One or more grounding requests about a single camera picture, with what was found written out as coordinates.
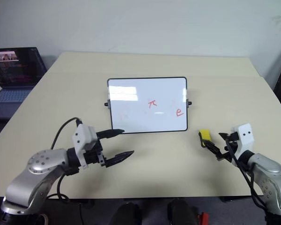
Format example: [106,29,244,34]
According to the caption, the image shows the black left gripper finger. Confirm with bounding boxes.
[104,150,135,168]
[95,128,126,139]

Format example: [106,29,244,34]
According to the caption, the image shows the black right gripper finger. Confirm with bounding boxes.
[218,132,233,141]
[200,138,222,157]

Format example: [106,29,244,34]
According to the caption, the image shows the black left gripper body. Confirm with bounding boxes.
[84,133,107,168]

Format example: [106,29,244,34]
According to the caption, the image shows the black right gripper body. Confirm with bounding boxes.
[216,132,239,165]

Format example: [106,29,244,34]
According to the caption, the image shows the yellow eraser with black felt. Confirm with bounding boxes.
[197,129,212,148]

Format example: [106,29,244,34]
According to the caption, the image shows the black-framed whiteboard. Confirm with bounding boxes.
[104,76,193,135]

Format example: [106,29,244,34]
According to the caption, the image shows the small red object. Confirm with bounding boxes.
[198,212,210,225]

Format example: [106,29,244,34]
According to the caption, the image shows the open blue laptop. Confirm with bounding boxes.
[0,46,48,120]

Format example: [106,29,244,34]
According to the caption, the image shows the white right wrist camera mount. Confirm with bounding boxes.
[231,122,256,154]

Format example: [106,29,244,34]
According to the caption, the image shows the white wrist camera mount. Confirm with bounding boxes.
[231,122,256,154]
[72,123,96,170]

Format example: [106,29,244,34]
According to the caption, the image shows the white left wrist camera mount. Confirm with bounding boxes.
[72,123,96,170]

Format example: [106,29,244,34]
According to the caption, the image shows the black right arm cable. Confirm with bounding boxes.
[225,139,268,225]

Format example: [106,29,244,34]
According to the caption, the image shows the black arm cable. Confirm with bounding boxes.
[225,139,268,225]
[46,117,83,203]

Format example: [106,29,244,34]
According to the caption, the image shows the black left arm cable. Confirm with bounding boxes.
[46,117,83,203]

